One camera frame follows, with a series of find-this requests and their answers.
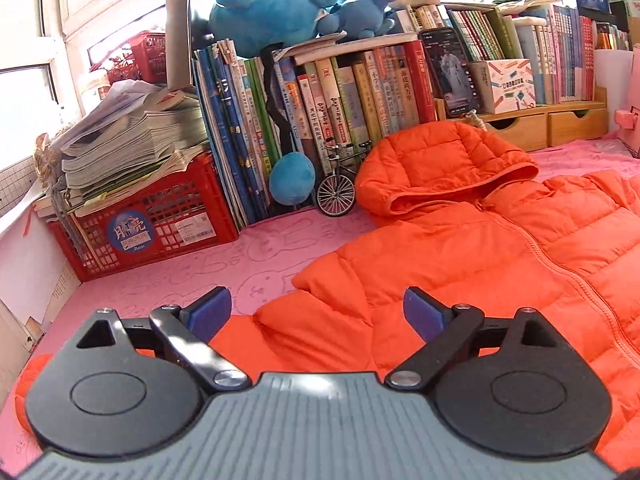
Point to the row of tall thin books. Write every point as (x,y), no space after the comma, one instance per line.
(230,135)

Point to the row of shiny small books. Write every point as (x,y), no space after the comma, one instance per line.
(612,37)

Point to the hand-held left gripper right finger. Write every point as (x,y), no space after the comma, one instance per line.
(422,313)

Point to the miniature bicycle model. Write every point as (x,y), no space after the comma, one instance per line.
(336,195)

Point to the blue plush ball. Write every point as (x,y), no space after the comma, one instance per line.
(292,177)

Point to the small red plastic basket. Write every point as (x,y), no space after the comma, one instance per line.
(140,57)

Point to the large red plastic crate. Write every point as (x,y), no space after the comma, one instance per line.
(170,220)

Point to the white printed cardboard box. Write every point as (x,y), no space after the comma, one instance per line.
(507,87)

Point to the wooden drawer organizer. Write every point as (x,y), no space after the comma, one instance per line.
(570,127)

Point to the pink house-shaped toy case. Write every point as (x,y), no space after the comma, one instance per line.
(629,130)

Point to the white window frame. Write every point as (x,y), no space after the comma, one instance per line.
(30,35)

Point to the grey flat board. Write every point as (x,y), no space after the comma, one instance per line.
(179,40)

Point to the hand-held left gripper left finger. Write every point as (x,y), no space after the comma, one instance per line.
(212,312)

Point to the blue dolphin plush toy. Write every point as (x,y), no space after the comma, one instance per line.
(260,20)

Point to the row of thick paperback books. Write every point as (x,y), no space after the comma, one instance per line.
(360,100)

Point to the stack of paper workbooks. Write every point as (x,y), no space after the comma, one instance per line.
(130,145)

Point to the orange puffer jacket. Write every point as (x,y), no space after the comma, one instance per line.
(450,240)

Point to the row of pastel and red books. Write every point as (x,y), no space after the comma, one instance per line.
(560,55)

